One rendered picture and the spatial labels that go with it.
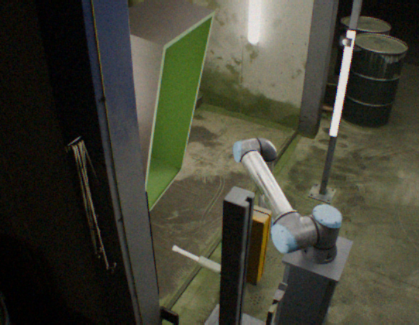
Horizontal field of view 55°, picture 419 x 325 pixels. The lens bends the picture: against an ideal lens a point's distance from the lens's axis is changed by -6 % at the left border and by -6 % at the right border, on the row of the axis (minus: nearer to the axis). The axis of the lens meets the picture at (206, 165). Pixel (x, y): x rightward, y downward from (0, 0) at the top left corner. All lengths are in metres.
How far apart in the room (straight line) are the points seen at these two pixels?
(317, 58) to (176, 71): 1.71
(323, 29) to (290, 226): 2.28
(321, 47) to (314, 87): 0.41
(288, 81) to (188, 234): 1.85
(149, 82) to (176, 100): 0.75
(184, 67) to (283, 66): 1.69
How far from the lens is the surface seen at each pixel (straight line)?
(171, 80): 2.71
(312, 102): 4.18
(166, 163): 3.08
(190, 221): 3.25
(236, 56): 4.31
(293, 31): 4.00
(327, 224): 2.06
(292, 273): 2.28
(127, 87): 1.31
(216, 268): 2.63
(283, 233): 2.00
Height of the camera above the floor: 2.29
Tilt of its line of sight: 36 degrees down
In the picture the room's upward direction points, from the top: straight up
